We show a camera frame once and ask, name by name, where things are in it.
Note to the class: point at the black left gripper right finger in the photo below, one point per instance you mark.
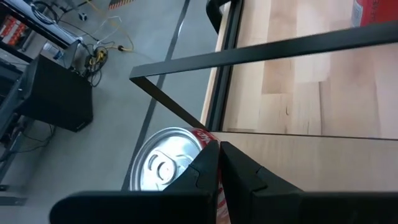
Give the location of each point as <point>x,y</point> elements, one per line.
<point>295,208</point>

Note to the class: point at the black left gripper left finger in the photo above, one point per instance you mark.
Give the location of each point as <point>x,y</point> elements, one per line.
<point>140,208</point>

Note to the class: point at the Coca-Cola Star Wars can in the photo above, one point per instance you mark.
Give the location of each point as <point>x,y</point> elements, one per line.
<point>161,161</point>

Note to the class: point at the red soda can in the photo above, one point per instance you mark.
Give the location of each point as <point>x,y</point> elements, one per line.
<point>376,12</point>

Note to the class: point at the black edged background desk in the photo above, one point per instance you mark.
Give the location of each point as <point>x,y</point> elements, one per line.
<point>40,21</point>

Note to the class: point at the black aluminium table frame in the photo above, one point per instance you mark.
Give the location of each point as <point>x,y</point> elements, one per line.
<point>225,77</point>

